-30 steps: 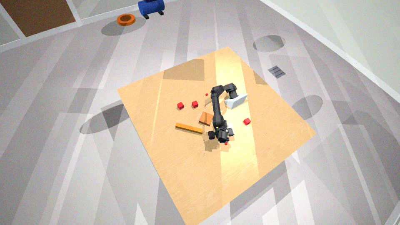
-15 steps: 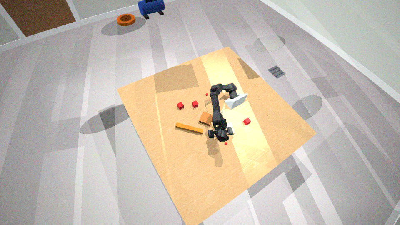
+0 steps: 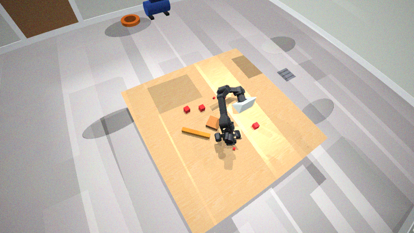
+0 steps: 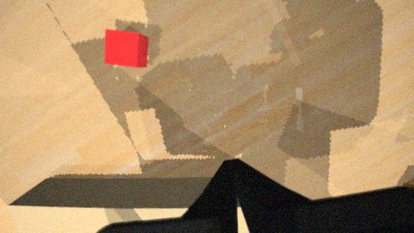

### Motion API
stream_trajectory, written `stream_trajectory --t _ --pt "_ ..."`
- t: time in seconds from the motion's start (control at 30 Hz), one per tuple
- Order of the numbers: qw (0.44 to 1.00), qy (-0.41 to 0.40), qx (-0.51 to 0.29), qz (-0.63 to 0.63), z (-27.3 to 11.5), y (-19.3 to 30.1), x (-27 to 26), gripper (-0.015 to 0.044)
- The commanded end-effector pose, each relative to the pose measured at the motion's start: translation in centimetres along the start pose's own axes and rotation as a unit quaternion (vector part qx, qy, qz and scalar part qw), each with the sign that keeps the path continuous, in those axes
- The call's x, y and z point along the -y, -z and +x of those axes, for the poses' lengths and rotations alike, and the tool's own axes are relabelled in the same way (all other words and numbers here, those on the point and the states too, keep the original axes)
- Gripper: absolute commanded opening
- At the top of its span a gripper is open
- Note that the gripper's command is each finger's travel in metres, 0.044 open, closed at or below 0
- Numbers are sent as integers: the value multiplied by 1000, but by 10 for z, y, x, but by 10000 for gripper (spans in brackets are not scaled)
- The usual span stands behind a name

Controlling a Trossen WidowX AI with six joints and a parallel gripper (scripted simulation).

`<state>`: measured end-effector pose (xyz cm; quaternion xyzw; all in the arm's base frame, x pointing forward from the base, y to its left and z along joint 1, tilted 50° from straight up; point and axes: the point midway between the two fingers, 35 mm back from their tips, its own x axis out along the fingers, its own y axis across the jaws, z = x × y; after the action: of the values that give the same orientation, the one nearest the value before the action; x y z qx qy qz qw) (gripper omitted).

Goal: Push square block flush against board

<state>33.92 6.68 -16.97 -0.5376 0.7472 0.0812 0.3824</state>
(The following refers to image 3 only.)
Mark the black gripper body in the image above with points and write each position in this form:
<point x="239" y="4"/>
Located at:
<point x="218" y="136"/>

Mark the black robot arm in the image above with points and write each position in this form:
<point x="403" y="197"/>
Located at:
<point x="224" y="120"/>

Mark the yellow long wooden board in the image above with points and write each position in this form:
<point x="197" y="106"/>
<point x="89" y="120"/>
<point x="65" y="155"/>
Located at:
<point x="196" y="133"/>

